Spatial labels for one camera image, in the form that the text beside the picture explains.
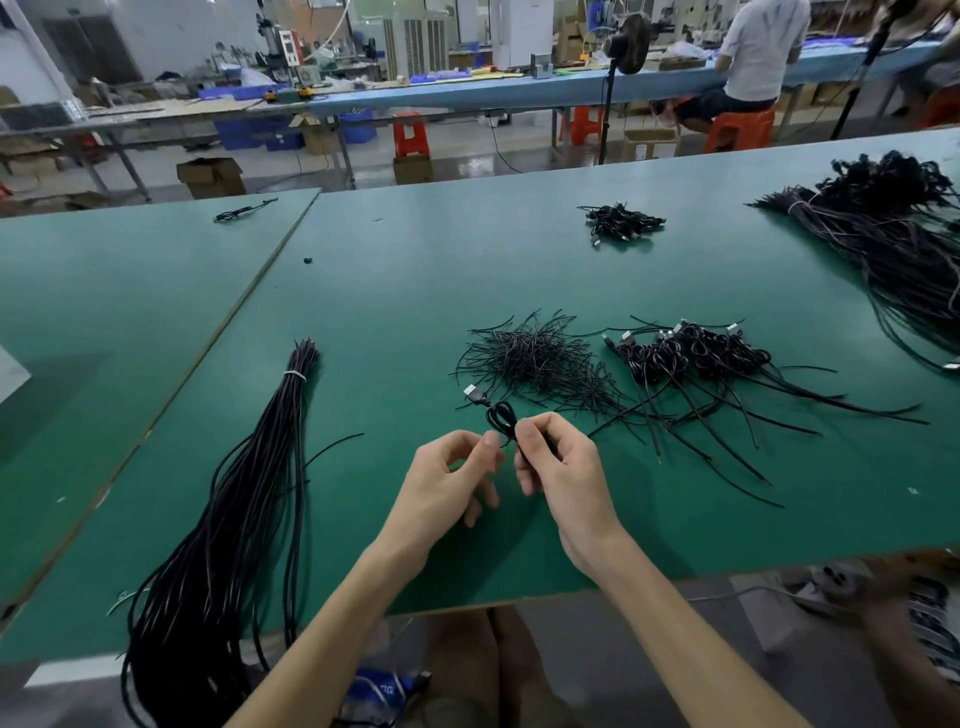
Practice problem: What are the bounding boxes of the person's right leg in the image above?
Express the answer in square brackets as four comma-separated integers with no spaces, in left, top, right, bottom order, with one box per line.
[858,552,960,728]

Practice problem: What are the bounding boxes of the person's right forearm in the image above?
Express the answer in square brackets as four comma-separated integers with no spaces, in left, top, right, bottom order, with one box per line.
[582,540,815,728]

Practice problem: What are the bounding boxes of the blue plastic item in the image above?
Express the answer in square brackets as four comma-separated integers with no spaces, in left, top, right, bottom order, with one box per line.
[337,667,429,725]

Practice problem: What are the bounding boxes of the orange plastic stool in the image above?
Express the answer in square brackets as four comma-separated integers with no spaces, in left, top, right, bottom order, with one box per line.
[705,108,777,153]
[918,87,960,129]
[567,105,603,147]

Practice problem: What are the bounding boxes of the person's right hand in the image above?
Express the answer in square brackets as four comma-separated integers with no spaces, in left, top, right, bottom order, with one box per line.
[513,412,629,584]

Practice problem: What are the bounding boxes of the person's left forearm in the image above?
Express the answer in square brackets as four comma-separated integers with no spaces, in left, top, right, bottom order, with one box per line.
[228,552,429,728]

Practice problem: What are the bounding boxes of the black tripod stand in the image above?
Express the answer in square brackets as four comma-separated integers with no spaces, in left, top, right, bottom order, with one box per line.
[829,0,909,141]

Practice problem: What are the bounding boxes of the small pile of knotted cables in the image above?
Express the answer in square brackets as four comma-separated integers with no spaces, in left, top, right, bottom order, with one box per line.
[579,202,668,249]

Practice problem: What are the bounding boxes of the large heap of black cables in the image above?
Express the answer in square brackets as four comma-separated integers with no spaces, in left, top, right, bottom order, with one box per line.
[753,150,960,374]

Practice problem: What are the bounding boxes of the loose black wire tie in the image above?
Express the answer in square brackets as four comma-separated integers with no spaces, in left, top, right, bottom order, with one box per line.
[708,454,786,509]

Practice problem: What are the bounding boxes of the long blue workbench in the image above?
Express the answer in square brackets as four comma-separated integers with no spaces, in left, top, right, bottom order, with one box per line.
[225,42,947,122]

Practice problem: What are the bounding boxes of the pile of black wire ties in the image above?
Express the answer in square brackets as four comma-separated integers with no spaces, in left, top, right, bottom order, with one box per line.
[454,310,632,422]

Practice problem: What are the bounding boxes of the large white box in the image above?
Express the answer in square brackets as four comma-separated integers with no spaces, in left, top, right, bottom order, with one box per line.
[0,345,32,407]

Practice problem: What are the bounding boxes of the long black cable bundle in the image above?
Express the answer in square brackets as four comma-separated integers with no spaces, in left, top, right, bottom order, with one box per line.
[108,339,365,728]

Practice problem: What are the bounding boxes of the person's brown shorts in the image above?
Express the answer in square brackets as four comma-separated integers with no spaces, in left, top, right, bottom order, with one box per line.
[412,604,587,728]

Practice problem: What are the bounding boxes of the person's left hand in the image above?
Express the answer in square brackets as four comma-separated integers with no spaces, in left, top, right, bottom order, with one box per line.
[367,429,509,587]

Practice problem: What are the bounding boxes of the small cable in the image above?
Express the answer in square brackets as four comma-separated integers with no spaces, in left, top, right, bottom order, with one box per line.
[213,196,281,227]

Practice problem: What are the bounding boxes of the open cardboard box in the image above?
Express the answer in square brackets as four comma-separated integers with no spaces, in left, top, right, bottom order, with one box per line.
[175,156,248,201]

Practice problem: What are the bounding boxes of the red plastic stool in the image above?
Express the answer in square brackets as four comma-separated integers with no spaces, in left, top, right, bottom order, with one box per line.
[391,115,432,162]

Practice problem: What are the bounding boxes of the black fan on stand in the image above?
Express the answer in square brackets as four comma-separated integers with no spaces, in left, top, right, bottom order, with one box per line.
[597,12,656,167]

